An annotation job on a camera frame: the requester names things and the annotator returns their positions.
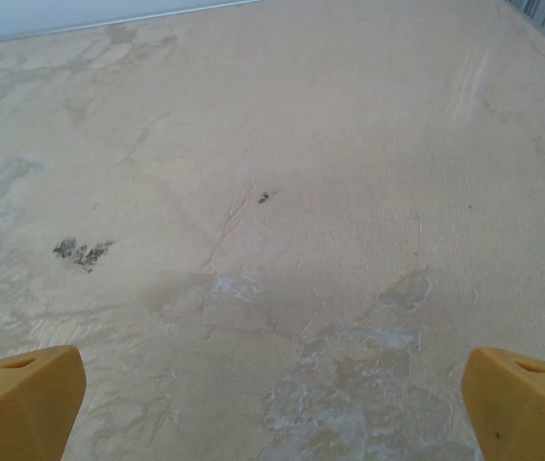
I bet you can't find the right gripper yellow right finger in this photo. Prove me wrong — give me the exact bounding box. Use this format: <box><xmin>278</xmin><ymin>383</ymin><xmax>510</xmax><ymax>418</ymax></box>
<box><xmin>461</xmin><ymin>347</ymin><xmax>545</xmax><ymax>461</ymax></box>

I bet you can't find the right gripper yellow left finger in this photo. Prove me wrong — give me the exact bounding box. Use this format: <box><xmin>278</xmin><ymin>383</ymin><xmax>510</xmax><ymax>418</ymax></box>
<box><xmin>0</xmin><ymin>344</ymin><xmax>87</xmax><ymax>461</ymax></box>

